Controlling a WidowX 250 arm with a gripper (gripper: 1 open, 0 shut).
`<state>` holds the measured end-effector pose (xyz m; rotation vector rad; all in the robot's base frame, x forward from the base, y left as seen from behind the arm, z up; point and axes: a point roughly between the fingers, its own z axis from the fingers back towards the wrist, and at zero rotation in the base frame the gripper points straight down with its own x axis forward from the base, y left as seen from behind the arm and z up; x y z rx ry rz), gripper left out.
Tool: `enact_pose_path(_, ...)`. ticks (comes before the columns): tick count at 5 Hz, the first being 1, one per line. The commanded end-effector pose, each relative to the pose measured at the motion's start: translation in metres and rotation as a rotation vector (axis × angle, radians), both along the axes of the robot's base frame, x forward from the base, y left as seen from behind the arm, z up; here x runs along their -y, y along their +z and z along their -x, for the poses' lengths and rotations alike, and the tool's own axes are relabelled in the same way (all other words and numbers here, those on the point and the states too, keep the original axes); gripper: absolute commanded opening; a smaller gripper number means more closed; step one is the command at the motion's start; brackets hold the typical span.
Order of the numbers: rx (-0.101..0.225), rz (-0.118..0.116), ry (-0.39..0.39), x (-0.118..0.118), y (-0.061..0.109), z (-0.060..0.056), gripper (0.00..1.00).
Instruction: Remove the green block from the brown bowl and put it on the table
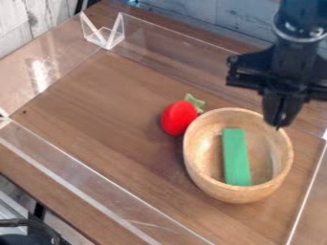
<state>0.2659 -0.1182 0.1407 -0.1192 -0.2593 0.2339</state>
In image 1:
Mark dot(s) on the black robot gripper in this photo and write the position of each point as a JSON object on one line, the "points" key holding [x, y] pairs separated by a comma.
{"points": [[290, 69]]}

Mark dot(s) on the green rectangular block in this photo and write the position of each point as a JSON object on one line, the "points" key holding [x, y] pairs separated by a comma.
{"points": [[236, 169]]}

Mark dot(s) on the brown wooden bowl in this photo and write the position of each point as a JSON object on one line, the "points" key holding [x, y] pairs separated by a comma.
{"points": [[269, 153]]}

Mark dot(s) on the red toy strawberry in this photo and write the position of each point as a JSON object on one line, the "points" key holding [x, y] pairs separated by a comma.
{"points": [[179, 115]]}

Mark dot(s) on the clear acrylic front barrier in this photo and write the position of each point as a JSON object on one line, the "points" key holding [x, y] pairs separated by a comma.
{"points": [[120, 202]]}

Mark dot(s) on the black clamp with screw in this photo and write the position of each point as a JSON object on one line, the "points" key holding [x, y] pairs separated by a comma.
{"points": [[41, 233]]}

